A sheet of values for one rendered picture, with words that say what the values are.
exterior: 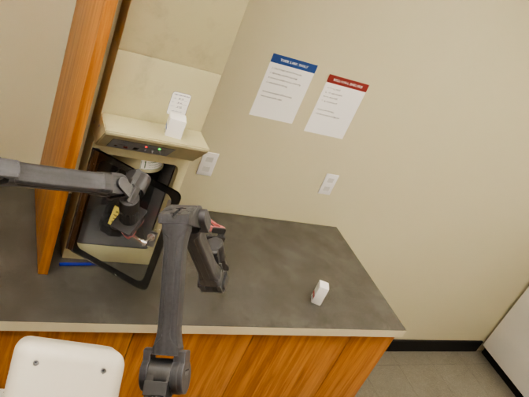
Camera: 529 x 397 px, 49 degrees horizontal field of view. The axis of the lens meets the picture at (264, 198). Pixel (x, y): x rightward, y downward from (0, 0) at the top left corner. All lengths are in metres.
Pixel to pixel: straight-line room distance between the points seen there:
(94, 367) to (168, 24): 0.96
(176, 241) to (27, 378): 0.43
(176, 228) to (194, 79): 0.58
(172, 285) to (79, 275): 0.72
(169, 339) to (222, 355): 0.86
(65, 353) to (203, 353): 1.04
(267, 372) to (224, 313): 0.40
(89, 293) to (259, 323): 0.60
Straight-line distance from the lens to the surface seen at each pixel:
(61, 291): 1.97
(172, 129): 1.75
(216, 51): 1.77
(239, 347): 2.20
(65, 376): 1.19
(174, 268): 1.36
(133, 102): 1.78
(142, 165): 1.92
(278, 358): 2.34
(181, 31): 1.72
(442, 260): 3.59
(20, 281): 1.98
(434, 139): 2.95
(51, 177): 1.48
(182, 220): 1.36
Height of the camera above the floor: 2.27
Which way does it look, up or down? 28 degrees down
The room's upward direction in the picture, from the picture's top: 25 degrees clockwise
